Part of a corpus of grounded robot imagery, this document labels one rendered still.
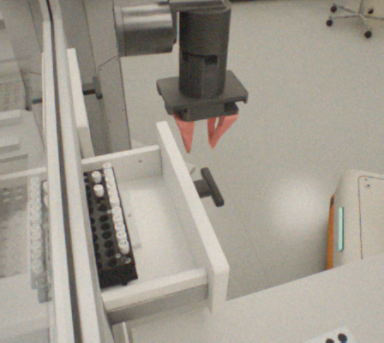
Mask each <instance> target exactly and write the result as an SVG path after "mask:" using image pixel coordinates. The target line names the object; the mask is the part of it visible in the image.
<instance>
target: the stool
mask: <svg viewBox="0 0 384 343"><path fill-rule="evenodd" d="M366 3H367V0H361V2H360V8H359V10H358V11H356V10H354V9H351V8H348V7H346V6H343V5H341V4H338V3H333V6H332V7H331V11H332V12H336V11H337V7H338V8H340V9H342V10H345V11H347V12H349V13H350V14H347V15H344V14H340V15H330V16H329V17H328V20H327V21H326V24H327V26H328V27H330V26H332V25H333V20H336V19H343V18H351V17H356V18H359V19H360V20H361V21H362V23H363V24H364V26H365V27H366V28H367V30H373V28H372V26H371V25H370V24H369V22H368V21H367V20H366V19H365V18H368V19H374V20H379V21H384V17H381V16H378V15H371V14H373V13H374V9H373V8H374V4H370V5H368V7H366V8H365V6H366ZM366 13H368V14H366ZM371 36H372V33H371V32H370V31H367V32H365V34H364V37H365V38H370V37H371Z"/></svg>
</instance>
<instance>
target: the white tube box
mask: <svg viewBox="0 0 384 343"><path fill-rule="evenodd" d="M301 343H357V342H356V341H355V338H354V337H353V336H352V335H351V331H350V330H349V329H348V327H346V325H344V326H342V327H339V328H336V329H334V330H332V331H329V332H328V333H325V334H322V335H320V336H318V337H315V338H314V339H311V340H308V341H304V342H301Z"/></svg>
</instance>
